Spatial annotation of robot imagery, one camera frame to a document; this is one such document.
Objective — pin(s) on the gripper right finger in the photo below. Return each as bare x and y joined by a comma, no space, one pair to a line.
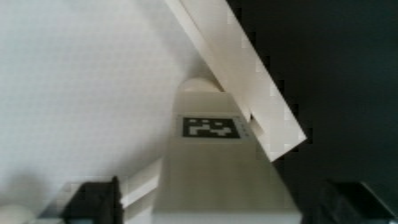
351,205

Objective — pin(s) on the white desk top tray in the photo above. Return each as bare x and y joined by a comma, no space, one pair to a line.
97,57

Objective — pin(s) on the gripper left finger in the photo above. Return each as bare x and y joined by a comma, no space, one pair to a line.
95,206

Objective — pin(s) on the white leg with tag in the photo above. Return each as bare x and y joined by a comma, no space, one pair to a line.
221,187

